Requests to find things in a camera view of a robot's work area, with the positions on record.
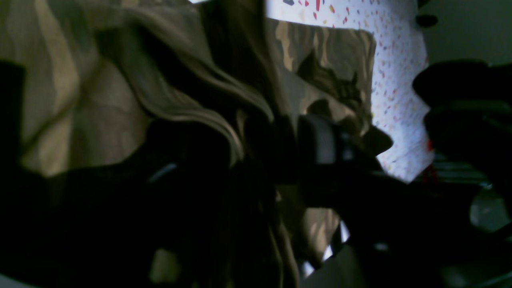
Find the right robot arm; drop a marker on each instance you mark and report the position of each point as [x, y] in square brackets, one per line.
[470, 116]

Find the camouflage T-shirt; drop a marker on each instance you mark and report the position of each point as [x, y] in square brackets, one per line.
[85, 79]

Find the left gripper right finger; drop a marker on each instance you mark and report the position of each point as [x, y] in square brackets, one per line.
[402, 235]

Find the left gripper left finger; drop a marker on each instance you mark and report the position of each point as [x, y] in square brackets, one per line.
[171, 215]

